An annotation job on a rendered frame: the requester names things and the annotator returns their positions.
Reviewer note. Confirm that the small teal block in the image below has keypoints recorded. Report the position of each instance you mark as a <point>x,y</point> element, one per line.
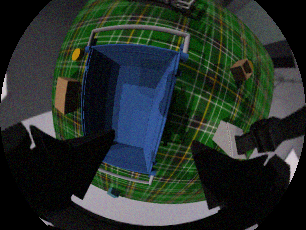
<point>113,192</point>

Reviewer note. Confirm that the blue plastic tray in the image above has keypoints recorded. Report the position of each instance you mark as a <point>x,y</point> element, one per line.
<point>128,88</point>

